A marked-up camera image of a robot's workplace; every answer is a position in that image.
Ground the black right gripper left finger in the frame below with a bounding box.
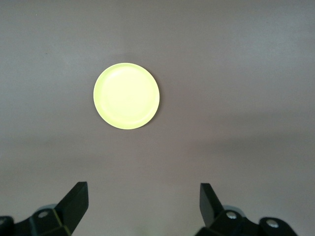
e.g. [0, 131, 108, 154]
[0, 181, 89, 236]

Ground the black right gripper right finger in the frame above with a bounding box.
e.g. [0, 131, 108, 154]
[196, 182, 300, 236]

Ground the yellow round plate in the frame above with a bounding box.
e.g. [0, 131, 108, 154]
[93, 62, 160, 129]

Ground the brown table cover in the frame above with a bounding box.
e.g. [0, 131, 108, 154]
[0, 0, 315, 236]

